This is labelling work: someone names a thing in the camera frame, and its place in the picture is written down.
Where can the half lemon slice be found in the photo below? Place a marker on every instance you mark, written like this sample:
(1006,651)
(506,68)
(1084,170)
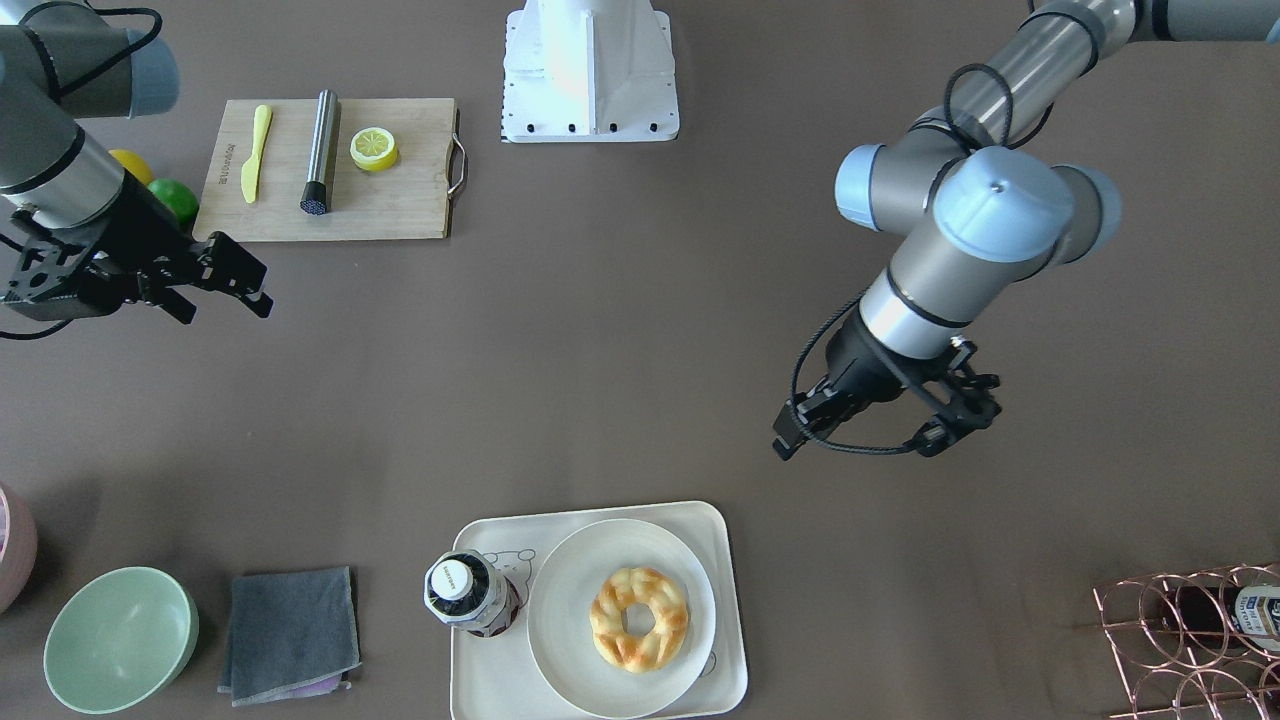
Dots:
(373,149)

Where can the white round plate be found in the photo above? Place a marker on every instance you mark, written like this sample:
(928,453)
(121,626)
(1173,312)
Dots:
(558,627)

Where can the dark bottle in rack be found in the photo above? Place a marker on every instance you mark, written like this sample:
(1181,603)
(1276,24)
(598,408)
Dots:
(1220,617)

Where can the cream rabbit tray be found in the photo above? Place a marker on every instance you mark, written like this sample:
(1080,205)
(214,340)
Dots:
(497,678)

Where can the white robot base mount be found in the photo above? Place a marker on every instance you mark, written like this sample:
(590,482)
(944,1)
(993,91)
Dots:
(589,72)

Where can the copper wire bottle rack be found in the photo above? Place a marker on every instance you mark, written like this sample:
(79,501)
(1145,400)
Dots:
(1179,650)

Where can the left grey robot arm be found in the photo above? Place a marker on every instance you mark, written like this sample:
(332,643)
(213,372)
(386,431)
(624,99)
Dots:
(977,214)

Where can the yellow plastic knife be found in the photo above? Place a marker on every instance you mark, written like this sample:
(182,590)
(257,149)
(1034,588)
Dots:
(250,171)

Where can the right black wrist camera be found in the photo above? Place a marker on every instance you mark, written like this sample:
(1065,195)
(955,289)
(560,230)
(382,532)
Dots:
(52,281)

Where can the braided glazed donut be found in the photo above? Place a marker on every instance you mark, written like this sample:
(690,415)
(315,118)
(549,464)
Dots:
(639,620)

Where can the grey folded cloth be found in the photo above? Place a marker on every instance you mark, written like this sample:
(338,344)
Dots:
(291,635)

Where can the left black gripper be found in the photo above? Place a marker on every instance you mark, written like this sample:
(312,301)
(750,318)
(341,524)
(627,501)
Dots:
(862,362)

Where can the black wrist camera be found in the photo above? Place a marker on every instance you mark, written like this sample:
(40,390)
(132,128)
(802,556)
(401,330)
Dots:
(52,281)
(960,398)

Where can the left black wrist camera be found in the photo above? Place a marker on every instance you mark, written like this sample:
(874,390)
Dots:
(960,398)

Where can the wooden cutting board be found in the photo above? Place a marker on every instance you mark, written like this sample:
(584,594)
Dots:
(409,201)

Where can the green bowl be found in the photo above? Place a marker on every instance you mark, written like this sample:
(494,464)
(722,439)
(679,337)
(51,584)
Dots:
(120,639)

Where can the whole yellow lemon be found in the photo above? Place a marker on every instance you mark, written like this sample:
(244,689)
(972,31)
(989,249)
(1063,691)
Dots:
(134,164)

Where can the green lime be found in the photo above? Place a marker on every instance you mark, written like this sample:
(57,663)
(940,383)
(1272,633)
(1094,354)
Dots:
(178,198)

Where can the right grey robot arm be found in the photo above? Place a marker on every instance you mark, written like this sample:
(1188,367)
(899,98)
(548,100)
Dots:
(64,61)

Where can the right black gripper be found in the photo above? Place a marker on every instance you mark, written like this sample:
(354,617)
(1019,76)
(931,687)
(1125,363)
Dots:
(143,232)

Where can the dark tea bottle on tray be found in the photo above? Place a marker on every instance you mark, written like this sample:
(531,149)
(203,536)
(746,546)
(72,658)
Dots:
(464,590)

